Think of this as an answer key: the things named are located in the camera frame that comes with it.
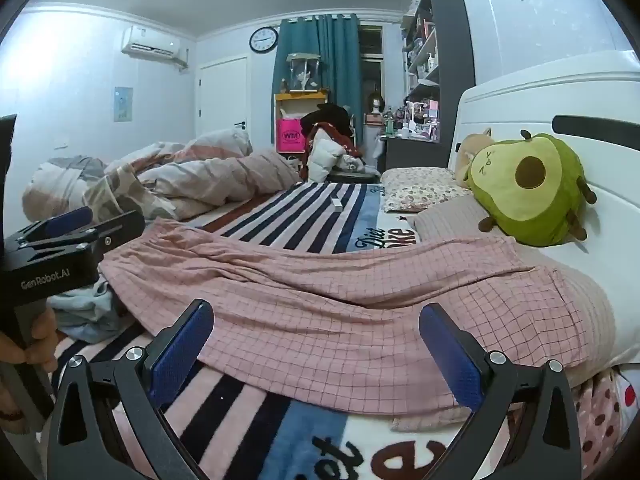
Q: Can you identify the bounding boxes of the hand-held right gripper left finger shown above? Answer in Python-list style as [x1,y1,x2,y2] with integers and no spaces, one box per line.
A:
[46,299,216,480]

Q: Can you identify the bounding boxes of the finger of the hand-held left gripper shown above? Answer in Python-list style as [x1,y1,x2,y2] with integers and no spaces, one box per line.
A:
[5,206,95,247]
[75,210,147,263]

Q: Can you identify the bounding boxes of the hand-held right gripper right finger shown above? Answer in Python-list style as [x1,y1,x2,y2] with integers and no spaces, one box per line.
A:
[419,303,583,480]

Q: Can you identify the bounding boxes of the pink checked pants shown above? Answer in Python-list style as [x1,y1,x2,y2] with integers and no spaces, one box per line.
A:
[99,217,617,433]

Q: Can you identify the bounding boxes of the person's left hand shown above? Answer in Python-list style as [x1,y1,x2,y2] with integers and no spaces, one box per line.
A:
[0,307,60,408]

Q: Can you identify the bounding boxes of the light blue garment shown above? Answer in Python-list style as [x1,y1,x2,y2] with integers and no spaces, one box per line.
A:
[47,280,130,345]

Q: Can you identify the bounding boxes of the patterned crumpled duvet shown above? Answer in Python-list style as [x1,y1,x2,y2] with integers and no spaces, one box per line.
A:
[22,127,302,222]

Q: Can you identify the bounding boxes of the dotted pink bed sheet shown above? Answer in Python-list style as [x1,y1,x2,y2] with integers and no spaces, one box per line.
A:
[574,366,640,463]

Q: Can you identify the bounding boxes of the white door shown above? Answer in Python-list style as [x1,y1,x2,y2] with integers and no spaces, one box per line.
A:
[196,56,250,137]

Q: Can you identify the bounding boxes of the floral pillow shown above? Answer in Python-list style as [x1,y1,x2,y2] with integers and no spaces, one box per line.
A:
[381,166,474,214]

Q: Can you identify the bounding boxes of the green avocado plush toy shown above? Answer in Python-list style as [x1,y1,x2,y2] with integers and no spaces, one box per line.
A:
[462,129,598,249]

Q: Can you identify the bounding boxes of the white air conditioner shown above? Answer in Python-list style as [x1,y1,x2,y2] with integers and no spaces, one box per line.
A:
[120,25,190,69]

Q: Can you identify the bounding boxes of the striped printed blanket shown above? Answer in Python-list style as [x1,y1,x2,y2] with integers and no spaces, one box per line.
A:
[50,180,640,480]

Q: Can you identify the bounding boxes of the pink shopping bag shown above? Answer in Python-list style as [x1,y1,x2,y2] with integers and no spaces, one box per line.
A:
[276,117,306,154]

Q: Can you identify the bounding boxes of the tan plush toy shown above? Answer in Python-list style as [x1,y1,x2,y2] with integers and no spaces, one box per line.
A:
[454,127,496,191]

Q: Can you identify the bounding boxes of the yellow shelf unit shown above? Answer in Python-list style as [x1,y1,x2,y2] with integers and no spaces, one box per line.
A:
[273,90,330,152]

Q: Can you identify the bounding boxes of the glass display tank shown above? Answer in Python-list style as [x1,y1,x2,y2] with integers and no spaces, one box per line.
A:
[285,52,324,94]

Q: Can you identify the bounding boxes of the teal curtain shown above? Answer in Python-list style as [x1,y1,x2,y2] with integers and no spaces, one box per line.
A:
[271,12,364,128]

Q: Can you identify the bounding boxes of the dark grey bookshelf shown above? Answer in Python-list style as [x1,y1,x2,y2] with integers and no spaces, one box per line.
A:
[400,0,477,107]

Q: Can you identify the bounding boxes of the small wall poster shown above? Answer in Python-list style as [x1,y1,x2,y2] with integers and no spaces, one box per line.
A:
[113,86,134,123]

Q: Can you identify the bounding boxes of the round wall clock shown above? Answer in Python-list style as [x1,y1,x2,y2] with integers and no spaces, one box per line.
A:
[249,26,279,54]

